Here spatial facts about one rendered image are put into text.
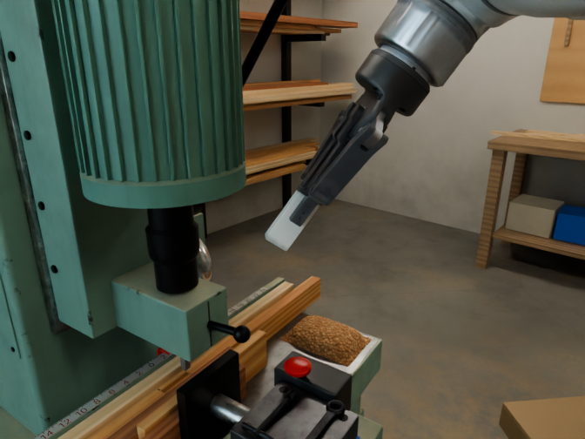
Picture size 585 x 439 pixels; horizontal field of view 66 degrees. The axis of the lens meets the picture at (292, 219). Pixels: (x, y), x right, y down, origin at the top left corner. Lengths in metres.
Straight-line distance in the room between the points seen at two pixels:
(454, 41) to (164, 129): 0.28
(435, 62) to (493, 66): 3.23
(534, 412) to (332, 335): 0.51
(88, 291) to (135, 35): 0.32
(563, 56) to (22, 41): 3.31
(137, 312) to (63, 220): 0.14
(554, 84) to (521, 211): 0.88
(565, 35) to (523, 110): 0.52
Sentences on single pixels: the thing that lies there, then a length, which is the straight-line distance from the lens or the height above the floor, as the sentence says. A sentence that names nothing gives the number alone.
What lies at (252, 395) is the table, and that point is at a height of 0.90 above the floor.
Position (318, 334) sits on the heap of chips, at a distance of 0.74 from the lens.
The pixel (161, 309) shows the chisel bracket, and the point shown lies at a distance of 0.56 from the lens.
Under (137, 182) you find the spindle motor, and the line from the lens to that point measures 0.44.
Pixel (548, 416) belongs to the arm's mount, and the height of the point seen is 0.66.
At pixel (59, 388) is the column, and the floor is 0.89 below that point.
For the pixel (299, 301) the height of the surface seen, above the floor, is 0.93.
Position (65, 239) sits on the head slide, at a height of 1.13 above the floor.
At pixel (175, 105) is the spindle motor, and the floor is 1.29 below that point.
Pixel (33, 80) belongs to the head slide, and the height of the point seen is 1.31.
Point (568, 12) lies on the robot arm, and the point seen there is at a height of 1.36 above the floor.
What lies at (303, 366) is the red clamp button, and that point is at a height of 1.02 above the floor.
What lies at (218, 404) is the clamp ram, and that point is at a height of 0.96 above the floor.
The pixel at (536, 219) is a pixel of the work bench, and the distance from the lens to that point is 3.27.
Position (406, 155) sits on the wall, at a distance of 4.01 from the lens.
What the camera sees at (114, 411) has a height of 0.95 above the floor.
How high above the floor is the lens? 1.34
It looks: 20 degrees down
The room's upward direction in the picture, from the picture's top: straight up
